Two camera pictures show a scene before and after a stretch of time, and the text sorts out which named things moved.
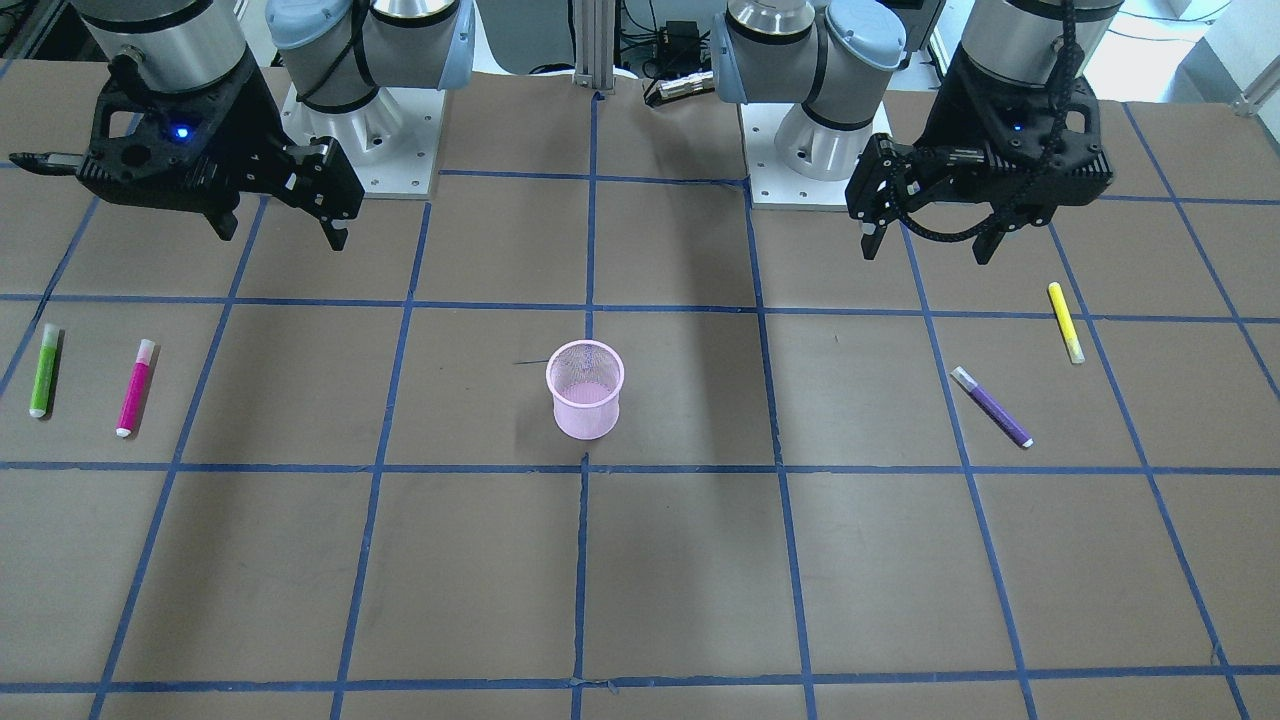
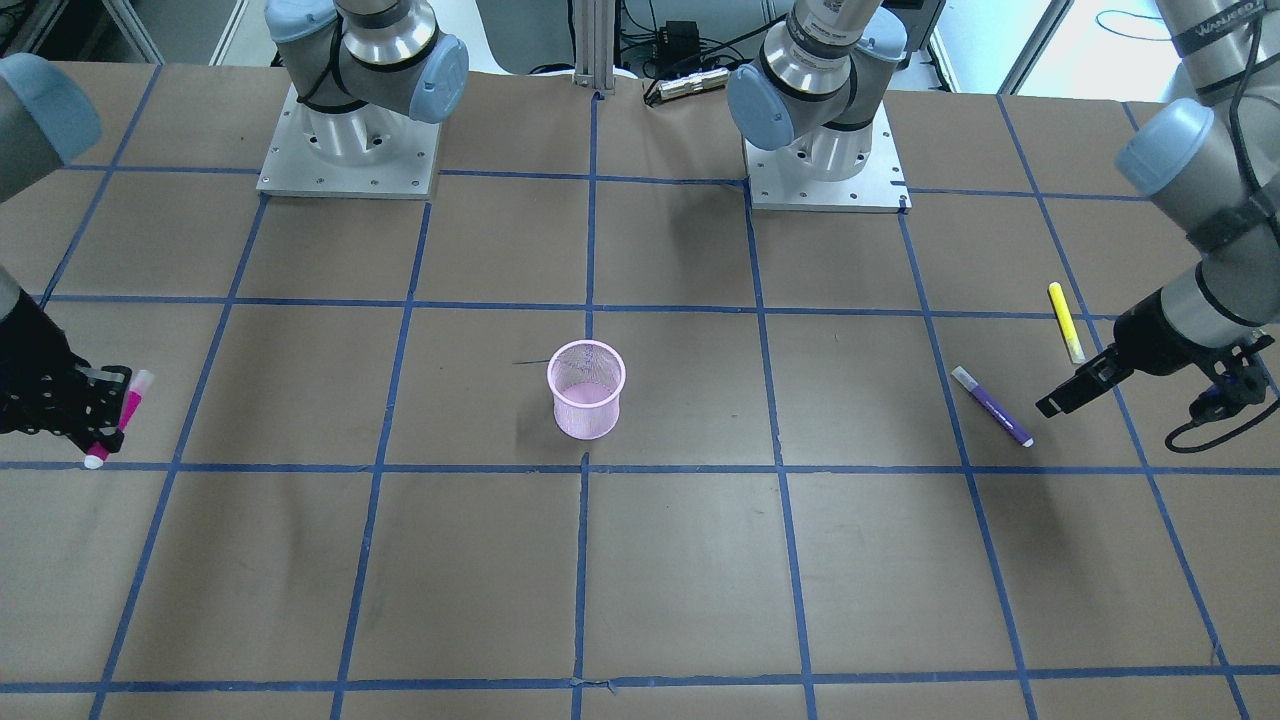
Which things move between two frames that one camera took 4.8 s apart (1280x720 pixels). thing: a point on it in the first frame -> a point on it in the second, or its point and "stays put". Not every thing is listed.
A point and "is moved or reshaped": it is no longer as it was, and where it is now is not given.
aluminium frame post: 594,30 stays put
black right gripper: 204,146 -> 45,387
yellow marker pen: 1061,308 stays put
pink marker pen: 135,388 is moved or reshaped
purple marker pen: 991,407 stays put
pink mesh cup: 586,377 stays put
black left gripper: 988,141 -> 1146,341
